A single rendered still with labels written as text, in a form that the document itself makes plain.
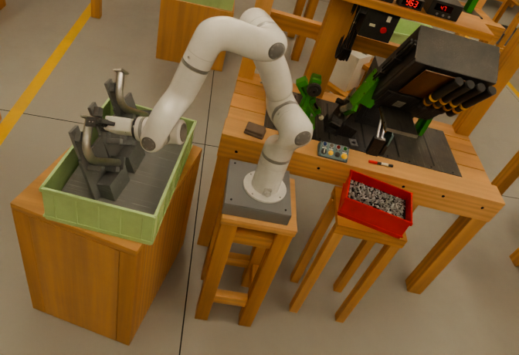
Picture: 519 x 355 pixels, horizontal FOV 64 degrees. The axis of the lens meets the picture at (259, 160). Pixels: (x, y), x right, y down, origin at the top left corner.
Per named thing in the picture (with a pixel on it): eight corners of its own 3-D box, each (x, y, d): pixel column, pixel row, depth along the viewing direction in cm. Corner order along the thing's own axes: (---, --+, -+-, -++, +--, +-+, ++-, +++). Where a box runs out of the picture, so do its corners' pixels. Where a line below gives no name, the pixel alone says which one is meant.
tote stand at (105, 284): (128, 346, 206) (136, 251, 155) (32, 308, 208) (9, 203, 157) (183, 243, 258) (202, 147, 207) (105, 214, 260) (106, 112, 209)
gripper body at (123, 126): (148, 121, 145) (119, 118, 147) (135, 113, 135) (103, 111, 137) (145, 142, 145) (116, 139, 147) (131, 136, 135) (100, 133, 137)
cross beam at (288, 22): (478, 84, 248) (486, 71, 243) (266, 26, 237) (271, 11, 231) (475, 80, 252) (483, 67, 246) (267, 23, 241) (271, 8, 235)
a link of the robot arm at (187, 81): (196, 81, 116) (155, 160, 130) (213, 67, 130) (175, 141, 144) (168, 63, 115) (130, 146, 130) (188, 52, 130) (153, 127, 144)
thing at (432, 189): (489, 222, 224) (506, 204, 215) (216, 156, 211) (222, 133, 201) (480, 204, 235) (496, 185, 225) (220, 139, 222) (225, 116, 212)
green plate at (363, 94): (364, 116, 216) (391, 86, 203) (351, 110, 214) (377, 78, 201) (361, 105, 224) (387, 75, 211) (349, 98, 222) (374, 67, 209)
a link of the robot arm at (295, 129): (283, 144, 174) (300, 96, 159) (302, 174, 162) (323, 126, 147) (257, 146, 169) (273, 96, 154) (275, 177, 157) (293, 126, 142)
